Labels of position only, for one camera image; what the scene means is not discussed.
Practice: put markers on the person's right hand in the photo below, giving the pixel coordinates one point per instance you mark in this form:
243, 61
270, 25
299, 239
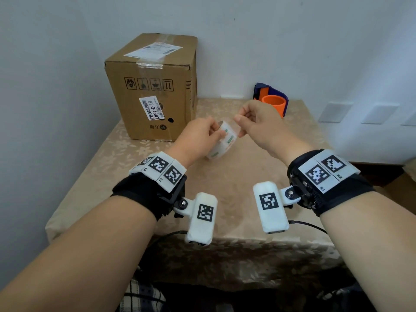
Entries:
269, 129

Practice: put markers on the person's left hand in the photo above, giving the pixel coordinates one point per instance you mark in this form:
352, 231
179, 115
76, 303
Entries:
190, 139

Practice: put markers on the person's right thumb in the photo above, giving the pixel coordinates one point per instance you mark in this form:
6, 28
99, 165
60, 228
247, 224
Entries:
240, 125

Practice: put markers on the person's left thumb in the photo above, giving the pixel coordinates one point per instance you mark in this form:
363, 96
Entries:
217, 134

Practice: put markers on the white label sticker roll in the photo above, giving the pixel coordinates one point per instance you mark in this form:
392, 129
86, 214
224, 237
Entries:
224, 139

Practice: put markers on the person's right forearm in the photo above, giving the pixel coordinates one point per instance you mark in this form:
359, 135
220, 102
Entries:
367, 243

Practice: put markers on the person's left forearm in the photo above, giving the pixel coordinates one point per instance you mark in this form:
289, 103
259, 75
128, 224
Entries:
81, 256

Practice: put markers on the blue orange tape dispenser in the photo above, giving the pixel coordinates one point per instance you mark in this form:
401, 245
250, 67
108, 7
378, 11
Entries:
274, 100

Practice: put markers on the beige floral tablecloth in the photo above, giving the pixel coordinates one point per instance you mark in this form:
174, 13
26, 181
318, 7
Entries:
234, 178

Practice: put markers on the black left wristband with markers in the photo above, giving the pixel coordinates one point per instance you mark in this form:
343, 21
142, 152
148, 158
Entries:
152, 181

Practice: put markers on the black wristband with markers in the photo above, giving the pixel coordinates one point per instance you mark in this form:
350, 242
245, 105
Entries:
152, 181
331, 178

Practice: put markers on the brown cardboard box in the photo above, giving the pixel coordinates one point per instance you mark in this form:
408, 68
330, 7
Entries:
152, 84

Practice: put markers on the black right wristband with markers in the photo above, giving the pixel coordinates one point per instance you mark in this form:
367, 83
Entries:
331, 178

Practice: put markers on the brown wooden furniture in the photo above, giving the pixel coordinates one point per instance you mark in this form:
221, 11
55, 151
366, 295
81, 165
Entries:
390, 181

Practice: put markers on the person's plaid garment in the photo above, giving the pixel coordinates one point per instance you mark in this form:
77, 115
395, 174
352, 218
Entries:
143, 297

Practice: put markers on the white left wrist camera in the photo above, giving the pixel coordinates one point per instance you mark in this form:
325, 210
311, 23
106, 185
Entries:
203, 217

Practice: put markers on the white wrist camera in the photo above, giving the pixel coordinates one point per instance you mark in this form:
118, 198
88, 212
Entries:
203, 217
269, 204

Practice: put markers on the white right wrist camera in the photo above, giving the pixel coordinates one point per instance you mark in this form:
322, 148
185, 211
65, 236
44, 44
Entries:
269, 204

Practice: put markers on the white wall switch plate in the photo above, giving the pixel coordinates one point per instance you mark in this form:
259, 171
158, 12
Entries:
335, 112
379, 113
409, 119

